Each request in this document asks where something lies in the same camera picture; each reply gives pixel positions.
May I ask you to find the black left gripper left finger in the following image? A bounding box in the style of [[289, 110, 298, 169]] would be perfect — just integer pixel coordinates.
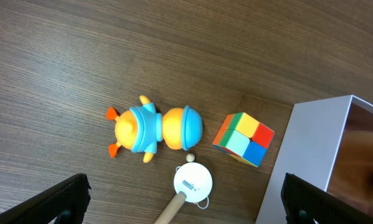
[[0, 174, 91, 224]]

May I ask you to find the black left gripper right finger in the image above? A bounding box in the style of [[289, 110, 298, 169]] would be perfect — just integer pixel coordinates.
[[281, 173, 373, 224]]

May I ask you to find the white pink-lined box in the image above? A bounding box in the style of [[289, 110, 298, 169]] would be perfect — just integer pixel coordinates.
[[256, 95, 373, 223]]

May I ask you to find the brown plush toy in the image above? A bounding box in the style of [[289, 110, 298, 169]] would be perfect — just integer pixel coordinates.
[[327, 131, 373, 215]]

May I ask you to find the colourful two-by-two cube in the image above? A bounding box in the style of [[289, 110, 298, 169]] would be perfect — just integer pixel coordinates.
[[212, 112, 275, 167]]

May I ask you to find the yellow blue duck toy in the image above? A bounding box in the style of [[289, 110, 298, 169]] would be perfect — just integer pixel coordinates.
[[106, 95, 203, 163]]

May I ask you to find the white wooden rattle drum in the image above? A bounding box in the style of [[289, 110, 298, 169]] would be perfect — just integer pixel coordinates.
[[154, 153, 213, 224]]

